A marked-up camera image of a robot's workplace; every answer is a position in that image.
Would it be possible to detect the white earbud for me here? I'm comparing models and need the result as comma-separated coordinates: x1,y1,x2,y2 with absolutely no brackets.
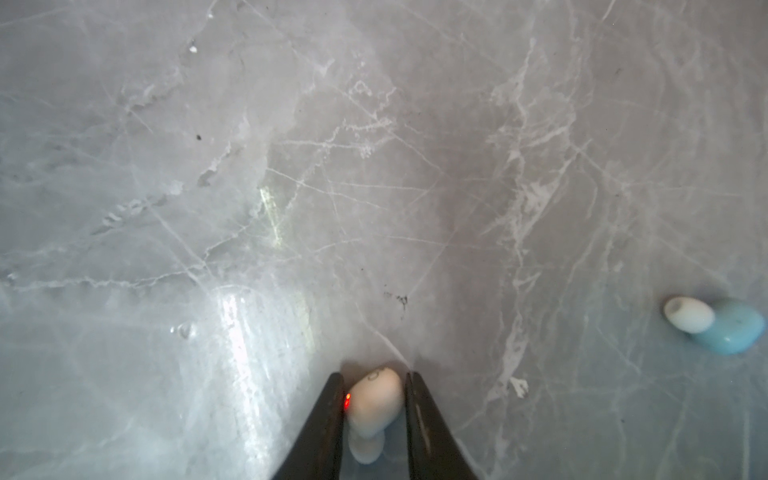
344,367,405,465

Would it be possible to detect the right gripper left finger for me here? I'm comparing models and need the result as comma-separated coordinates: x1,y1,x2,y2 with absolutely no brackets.
273,372,346,480

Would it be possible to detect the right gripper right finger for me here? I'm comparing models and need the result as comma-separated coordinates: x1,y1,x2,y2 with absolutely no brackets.
405,371,477,480

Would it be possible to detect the blue earbud front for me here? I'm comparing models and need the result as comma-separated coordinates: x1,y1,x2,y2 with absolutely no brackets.
661,296,767,355

